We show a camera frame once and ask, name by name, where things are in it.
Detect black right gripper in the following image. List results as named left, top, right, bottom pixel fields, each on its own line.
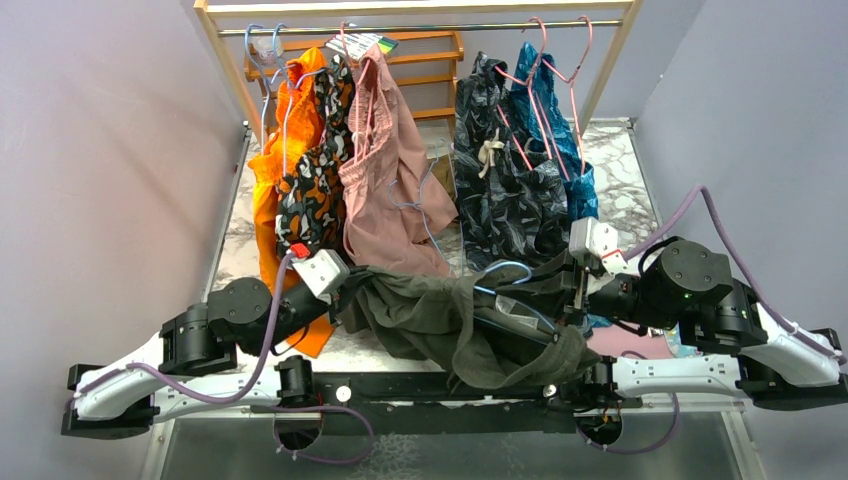
left=497, top=248, right=684, bottom=331

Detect olive green shorts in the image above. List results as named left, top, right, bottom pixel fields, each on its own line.
left=340, top=264, right=601, bottom=390

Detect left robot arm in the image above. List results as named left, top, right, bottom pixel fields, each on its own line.
left=60, top=268, right=370, bottom=440

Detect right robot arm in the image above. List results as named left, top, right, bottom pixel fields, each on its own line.
left=477, top=237, right=847, bottom=411

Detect black shark print shorts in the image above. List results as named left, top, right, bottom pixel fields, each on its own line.
left=453, top=52, right=571, bottom=271

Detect orange black camo shorts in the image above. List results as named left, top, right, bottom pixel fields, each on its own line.
left=275, top=55, right=355, bottom=255

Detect dusty pink shorts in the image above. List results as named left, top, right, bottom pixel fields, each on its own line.
left=339, top=46, right=458, bottom=276

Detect blue shark print shorts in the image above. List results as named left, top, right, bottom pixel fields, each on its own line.
left=509, top=42, right=600, bottom=221

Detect blue hanger on orange shorts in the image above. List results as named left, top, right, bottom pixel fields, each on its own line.
left=244, top=33, right=327, bottom=184

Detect pink hanger on pink shorts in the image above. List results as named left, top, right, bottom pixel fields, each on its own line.
left=340, top=21, right=379, bottom=161

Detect pink mat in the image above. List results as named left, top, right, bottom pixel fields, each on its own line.
left=587, top=327, right=674, bottom=359

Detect wooden ladder shelf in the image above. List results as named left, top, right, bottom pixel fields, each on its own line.
left=243, top=31, right=465, bottom=122

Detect metal hanging rod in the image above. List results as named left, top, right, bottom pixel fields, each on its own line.
left=217, top=20, right=623, bottom=37

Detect colourful marker box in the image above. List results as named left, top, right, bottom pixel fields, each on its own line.
left=324, top=33, right=399, bottom=60

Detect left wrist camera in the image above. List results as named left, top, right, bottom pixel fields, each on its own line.
left=290, top=244, right=350, bottom=304

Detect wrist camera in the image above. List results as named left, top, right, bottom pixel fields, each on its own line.
left=568, top=217, right=632, bottom=278
left=290, top=244, right=350, bottom=304

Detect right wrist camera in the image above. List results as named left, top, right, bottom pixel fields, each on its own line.
left=568, top=217, right=632, bottom=278

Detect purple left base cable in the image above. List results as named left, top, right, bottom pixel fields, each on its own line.
left=272, top=404, right=378, bottom=466

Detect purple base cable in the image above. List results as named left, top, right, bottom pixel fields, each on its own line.
left=574, top=351, right=682, bottom=458
left=272, top=404, right=378, bottom=466

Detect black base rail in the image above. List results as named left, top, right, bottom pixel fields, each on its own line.
left=271, top=368, right=642, bottom=434

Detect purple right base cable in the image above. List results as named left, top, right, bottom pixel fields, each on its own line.
left=574, top=351, right=682, bottom=458

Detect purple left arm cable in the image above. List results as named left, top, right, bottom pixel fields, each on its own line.
left=66, top=251, right=296, bottom=415

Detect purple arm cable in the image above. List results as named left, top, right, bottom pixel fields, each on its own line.
left=622, top=185, right=848, bottom=366
left=66, top=251, right=296, bottom=415

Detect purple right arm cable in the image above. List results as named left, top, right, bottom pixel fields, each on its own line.
left=622, top=185, right=848, bottom=366

